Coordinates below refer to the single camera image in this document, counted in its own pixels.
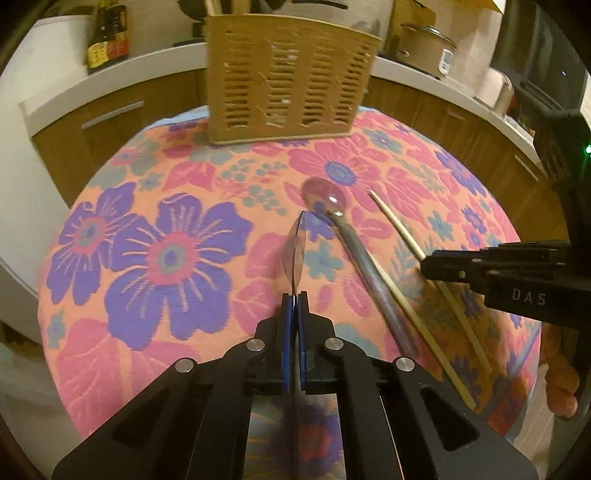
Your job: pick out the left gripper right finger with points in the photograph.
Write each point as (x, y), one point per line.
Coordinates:
(397, 421)

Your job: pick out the clear plastic spoon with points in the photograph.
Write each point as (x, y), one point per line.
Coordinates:
(292, 258)

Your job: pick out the woven tan utensil basket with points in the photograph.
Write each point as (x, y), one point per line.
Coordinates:
(272, 77)

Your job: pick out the floral pink tablecloth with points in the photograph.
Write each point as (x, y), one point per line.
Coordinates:
(173, 250)

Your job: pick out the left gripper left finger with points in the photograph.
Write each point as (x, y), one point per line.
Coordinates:
(192, 421)

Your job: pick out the dark window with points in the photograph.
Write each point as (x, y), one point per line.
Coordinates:
(532, 51)

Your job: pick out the person right hand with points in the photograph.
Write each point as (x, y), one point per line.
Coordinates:
(562, 380)

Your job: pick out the purple plastic spoon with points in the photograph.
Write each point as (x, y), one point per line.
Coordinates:
(326, 200)

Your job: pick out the soy sauce bottle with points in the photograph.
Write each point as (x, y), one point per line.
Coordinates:
(99, 46)

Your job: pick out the black wok with lid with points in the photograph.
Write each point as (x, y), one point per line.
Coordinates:
(196, 9)

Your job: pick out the wooden cutting board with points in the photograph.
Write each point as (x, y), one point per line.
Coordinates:
(406, 11)

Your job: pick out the wooden chopstick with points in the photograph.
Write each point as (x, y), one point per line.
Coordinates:
(422, 328)
(443, 288)

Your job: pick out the beige rice cooker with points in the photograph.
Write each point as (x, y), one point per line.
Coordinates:
(426, 49)

